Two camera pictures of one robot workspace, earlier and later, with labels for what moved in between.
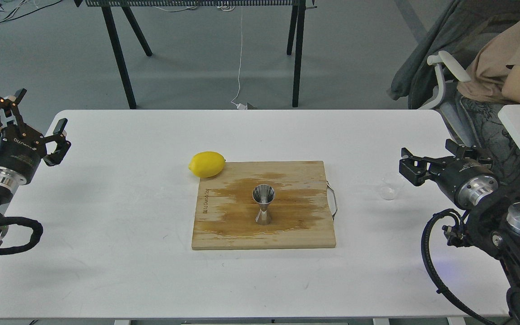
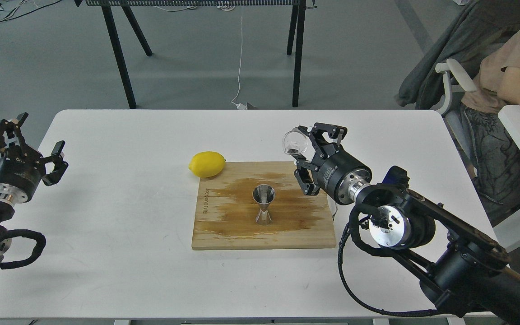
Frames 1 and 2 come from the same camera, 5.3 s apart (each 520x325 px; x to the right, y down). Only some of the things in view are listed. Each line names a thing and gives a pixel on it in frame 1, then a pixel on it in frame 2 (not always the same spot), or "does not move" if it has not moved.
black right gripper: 467,180 → 340,174
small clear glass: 391,184 → 294,141
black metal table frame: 295,38 does not move
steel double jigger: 263,194 does not move
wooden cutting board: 226,211 does not move
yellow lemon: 206,164 does not move
